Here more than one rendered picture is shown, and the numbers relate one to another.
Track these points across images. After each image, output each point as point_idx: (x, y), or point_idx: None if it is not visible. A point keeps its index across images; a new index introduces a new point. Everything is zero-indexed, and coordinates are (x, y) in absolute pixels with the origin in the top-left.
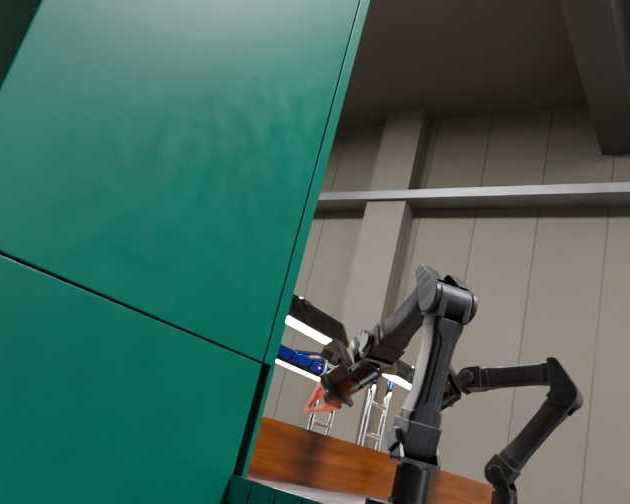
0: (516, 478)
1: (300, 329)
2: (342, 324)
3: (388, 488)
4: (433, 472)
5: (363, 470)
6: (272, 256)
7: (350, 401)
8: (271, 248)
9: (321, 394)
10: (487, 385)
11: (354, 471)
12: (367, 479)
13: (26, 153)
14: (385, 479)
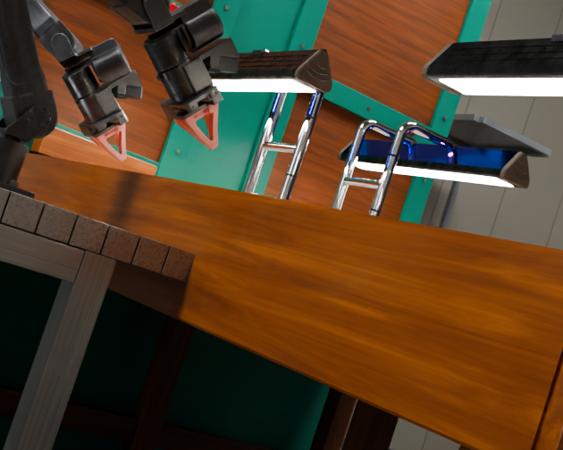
0: (13, 109)
1: (268, 89)
2: (319, 49)
3: (57, 199)
4: (128, 178)
5: (36, 179)
6: None
7: (96, 124)
8: None
9: (119, 135)
10: (105, 0)
11: (28, 180)
12: (37, 187)
13: None
14: (55, 188)
